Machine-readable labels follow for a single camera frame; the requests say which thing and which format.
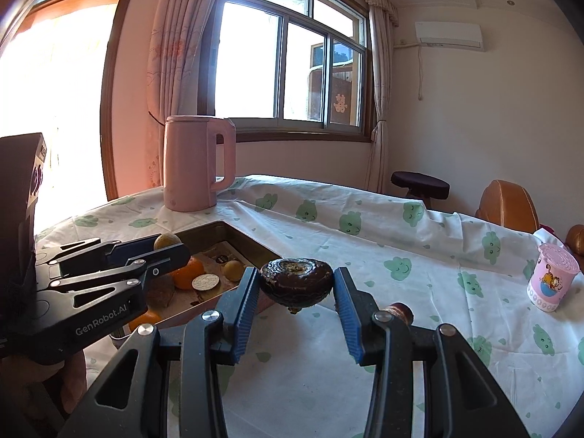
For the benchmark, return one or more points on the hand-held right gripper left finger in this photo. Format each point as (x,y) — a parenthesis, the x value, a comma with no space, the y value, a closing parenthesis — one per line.
(244,324)

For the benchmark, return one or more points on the white pink cloth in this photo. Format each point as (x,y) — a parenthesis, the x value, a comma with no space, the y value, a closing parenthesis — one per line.
(550,237)

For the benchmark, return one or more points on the wrinkled dark passion fruit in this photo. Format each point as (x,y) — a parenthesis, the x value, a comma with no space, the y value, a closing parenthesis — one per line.
(296,283)

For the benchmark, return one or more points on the dark round stool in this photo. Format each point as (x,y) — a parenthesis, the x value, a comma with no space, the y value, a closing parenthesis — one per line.
(419,182)

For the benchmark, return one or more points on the small smooth orange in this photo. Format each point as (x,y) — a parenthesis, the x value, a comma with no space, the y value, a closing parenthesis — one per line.
(188,276)

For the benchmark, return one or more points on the beige narrow curtain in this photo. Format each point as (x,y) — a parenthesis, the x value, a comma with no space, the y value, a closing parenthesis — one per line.
(381,100)

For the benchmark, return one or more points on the bumpy orange mandarin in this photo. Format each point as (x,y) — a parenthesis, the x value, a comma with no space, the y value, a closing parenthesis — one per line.
(145,320)

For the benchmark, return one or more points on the round cracker in tin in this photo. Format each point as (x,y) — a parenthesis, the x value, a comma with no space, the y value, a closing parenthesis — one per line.
(206,282)

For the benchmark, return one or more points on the white air conditioner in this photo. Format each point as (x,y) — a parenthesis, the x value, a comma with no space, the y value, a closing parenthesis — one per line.
(449,34)

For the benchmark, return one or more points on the small tan round fruit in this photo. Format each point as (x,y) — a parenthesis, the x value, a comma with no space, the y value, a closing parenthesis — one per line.
(167,241)

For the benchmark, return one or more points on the pink electric kettle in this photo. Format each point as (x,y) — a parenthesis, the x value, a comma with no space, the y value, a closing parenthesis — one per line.
(189,164)

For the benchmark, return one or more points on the dark cut fruit piece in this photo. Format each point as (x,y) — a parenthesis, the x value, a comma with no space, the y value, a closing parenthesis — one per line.
(401,312)

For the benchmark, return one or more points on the pink window sticker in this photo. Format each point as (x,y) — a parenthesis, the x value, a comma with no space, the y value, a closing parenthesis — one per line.
(341,103)

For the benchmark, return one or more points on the printed paper leaflet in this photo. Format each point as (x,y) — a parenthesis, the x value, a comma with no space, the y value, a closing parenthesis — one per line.
(219,255)

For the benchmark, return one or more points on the pink cartoon cup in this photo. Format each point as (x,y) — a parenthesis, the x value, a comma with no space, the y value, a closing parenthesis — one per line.
(552,278)

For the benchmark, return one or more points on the pink tin box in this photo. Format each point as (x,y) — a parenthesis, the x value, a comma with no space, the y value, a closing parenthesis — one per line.
(205,308)

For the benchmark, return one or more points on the white tablecloth green cloud print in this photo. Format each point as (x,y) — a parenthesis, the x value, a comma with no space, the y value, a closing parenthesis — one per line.
(410,255)

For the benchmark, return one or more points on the small mottled green kumquat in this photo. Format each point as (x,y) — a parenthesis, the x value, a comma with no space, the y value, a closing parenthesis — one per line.
(232,270)

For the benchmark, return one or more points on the large purple passion fruit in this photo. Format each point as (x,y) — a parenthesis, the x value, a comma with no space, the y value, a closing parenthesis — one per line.
(160,296)

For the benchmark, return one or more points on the sliding glass window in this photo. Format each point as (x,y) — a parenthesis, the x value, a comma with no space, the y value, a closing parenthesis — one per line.
(296,68)

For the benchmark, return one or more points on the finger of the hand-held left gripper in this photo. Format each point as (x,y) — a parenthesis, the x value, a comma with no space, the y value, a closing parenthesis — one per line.
(132,248)
(169,258)

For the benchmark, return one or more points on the brown leather sofa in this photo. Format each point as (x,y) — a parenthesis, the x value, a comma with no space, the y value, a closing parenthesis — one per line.
(506,205)

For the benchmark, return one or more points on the pink patterned curtain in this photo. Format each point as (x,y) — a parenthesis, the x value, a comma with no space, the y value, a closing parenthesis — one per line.
(178,54)

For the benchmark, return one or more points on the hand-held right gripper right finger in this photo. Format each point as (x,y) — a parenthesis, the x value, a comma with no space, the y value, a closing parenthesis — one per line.
(349,324)

